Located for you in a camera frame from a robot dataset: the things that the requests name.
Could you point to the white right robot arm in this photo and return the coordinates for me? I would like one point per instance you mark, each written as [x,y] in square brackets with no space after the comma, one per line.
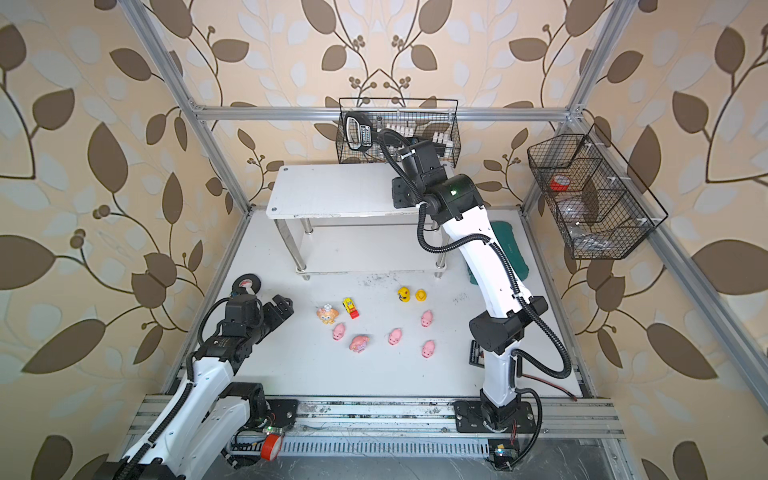
[451,216]

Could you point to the pink pig toy right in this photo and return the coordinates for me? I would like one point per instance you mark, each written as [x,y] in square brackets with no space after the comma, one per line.
[427,319]

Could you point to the black tape roll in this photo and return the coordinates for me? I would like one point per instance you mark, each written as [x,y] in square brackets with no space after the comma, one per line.
[248,284]

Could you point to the black wire basket back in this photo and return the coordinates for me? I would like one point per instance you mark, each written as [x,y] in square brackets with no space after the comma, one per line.
[431,108]

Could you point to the pink pig toy middle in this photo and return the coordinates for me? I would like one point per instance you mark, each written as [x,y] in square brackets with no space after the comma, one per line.
[395,336]

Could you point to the green plastic tool case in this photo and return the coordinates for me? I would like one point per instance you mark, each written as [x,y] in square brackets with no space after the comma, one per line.
[504,233]

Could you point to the black wire basket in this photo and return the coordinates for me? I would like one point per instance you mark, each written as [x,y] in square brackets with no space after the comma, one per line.
[609,209]
[431,108]

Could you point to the pink pig toy lower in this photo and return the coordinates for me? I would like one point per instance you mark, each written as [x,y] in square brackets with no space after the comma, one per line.
[428,349]

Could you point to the red tape roll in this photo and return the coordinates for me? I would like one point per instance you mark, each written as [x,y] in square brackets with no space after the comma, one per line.
[559,183]

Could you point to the yellow red toy car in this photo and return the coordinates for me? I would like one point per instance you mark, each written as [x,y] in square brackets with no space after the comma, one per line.
[350,308]

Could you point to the black wire basket right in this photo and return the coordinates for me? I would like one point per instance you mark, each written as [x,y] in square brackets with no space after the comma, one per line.
[609,209]

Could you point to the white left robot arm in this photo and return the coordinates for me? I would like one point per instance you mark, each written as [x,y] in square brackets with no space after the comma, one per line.
[209,407]

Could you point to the large pink pig toy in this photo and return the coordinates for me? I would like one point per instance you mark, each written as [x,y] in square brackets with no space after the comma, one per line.
[359,343]

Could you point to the black socket set holder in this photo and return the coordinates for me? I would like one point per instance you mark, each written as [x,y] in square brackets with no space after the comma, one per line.
[361,128]

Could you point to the red emergency button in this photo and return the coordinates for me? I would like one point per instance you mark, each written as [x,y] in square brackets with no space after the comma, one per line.
[271,447]

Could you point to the orange cat toy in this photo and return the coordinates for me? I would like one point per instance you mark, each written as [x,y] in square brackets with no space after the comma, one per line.
[327,314]

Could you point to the white two-tier shelf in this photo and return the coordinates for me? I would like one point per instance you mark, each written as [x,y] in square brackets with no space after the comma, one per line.
[340,219]

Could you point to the yellow bear toy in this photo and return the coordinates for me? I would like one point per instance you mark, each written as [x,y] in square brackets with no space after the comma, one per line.
[404,294]

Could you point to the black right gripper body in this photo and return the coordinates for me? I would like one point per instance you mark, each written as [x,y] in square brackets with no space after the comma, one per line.
[403,198]

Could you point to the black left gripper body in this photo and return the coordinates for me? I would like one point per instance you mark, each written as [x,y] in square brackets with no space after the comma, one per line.
[265,321]

